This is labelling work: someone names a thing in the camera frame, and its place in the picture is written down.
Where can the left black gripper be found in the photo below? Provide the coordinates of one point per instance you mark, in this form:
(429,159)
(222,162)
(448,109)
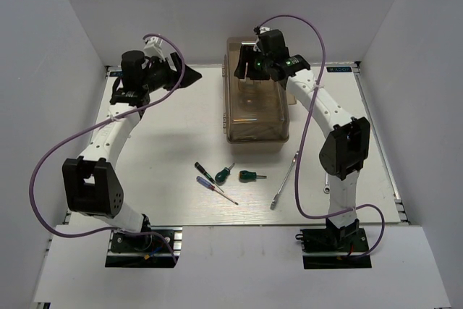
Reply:
(173,75)

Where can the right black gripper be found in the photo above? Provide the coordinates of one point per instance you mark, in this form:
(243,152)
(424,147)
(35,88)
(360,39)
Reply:
(245,55)

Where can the beige plastic toolbox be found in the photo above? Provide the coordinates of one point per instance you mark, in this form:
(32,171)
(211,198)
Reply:
(256,113)

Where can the long silver wrench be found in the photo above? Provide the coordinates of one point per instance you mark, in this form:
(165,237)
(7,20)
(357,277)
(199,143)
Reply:
(276,197)

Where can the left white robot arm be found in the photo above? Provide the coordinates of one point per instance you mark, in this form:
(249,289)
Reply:
(91,185)

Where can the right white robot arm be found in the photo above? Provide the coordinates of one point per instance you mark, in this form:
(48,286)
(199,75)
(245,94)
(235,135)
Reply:
(347,138)

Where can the black precision screwdriver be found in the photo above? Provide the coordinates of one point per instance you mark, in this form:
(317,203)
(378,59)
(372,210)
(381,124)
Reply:
(205,174)

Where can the green orange stubby screwdriver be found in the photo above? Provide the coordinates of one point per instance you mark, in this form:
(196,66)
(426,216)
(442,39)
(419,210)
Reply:
(247,176)

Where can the short silver wrench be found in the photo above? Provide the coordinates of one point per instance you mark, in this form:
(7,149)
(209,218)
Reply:
(327,186)

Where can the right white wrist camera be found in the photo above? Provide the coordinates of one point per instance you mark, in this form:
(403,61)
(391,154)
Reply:
(259,30)

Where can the blue handled screwdriver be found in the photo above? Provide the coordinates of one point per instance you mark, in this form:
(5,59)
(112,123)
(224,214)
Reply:
(208,185)

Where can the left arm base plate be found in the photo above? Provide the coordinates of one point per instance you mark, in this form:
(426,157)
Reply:
(144,252)

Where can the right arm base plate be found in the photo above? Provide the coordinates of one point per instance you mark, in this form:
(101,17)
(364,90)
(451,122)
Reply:
(320,251)

